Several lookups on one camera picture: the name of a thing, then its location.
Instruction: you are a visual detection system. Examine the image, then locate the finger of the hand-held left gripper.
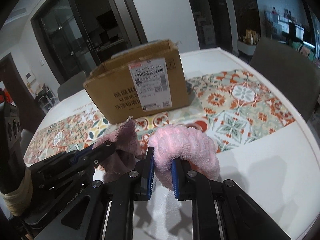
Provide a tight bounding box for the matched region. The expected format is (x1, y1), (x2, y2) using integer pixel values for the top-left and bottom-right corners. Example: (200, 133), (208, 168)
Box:
(29, 141), (117, 174)
(32, 161), (100, 198)

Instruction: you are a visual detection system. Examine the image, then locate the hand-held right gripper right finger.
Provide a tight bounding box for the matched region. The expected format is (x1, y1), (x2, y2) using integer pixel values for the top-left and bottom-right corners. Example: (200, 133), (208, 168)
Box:
(171, 158), (292, 240)

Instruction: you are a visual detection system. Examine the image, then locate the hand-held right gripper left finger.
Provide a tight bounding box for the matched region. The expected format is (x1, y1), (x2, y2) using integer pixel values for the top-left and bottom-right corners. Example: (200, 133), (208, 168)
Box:
(34, 146), (155, 240)

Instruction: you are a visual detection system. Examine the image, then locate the light pink fluffy cloth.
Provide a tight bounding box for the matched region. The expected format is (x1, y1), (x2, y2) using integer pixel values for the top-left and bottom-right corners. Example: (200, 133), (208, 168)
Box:
(147, 124), (221, 193)

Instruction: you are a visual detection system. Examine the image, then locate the dusty pink towel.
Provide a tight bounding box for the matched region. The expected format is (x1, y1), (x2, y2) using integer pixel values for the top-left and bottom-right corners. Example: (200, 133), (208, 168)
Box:
(92, 116), (146, 182)

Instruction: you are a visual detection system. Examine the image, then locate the brown cardboard box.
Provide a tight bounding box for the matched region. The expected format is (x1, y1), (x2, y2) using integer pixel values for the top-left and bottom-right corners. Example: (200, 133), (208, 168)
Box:
(83, 39), (189, 125)

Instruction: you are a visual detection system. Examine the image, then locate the light grey chair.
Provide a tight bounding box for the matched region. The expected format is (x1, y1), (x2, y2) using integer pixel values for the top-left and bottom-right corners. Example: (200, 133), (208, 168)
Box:
(57, 71), (87, 103)

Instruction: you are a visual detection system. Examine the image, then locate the small white shelf rack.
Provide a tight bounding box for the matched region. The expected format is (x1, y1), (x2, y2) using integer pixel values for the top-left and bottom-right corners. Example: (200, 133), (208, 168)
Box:
(34, 83), (59, 113)

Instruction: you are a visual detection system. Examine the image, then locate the dark wooden door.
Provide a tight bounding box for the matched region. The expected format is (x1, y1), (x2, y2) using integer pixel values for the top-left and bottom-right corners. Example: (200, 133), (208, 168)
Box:
(0, 52), (33, 135)

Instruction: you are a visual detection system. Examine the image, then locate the patterned table runner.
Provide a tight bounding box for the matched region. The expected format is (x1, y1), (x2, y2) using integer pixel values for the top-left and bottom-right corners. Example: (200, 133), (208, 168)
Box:
(24, 69), (297, 164)

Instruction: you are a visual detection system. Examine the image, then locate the dark glass sliding door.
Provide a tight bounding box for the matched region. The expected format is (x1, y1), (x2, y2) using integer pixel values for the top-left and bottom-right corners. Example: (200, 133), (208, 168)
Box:
(30, 0), (148, 86)

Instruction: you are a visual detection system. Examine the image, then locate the grey upholstered chair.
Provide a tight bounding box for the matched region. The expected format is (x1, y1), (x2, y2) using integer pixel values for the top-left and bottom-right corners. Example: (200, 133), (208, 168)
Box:
(250, 37), (320, 123)

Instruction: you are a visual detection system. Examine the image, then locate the white sideboard with ornaments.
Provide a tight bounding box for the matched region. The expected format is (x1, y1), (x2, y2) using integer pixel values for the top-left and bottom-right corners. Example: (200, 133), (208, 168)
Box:
(237, 29), (259, 61)

